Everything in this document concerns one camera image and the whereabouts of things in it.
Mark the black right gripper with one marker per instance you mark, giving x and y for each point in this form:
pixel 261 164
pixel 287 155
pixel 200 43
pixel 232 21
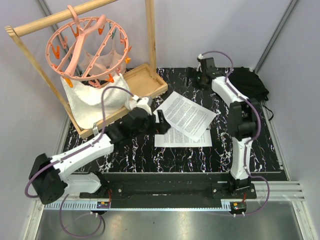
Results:
pixel 191 73

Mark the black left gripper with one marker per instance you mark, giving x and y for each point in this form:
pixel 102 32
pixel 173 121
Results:
pixel 161 128

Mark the printed paper sheet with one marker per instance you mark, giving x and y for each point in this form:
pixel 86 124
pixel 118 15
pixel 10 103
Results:
pixel 175 139
pixel 186 116

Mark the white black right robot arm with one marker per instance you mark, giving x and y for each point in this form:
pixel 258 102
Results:
pixel 243 123

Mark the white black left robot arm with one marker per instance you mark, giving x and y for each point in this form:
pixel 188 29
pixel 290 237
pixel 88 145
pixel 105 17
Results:
pixel 53 177

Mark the black marble pattern mat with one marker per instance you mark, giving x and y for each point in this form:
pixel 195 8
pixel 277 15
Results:
pixel 141 156

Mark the black cloth bundle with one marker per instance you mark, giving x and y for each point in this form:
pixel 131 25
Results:
pixel 249 84

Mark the sheer pink mesh garment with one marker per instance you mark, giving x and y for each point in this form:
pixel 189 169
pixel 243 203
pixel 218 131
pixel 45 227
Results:
pixel 102 63

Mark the white towel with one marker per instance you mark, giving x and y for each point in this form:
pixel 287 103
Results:
pixel 85 100

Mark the pink round clip hanger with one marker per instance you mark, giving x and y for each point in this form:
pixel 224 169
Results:
pixel 65 48

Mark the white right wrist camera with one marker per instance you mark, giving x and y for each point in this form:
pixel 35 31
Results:
pixel 199 58

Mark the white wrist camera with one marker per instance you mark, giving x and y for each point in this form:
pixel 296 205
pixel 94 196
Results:
pixel 144 103
pixel 199 58

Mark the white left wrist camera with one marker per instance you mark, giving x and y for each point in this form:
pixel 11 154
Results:
pixel 144 103

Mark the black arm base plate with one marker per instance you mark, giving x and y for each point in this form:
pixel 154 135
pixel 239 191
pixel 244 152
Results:
pixel 217 185

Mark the aluminium rail frame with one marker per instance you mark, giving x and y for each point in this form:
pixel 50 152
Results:
pixel 267 191

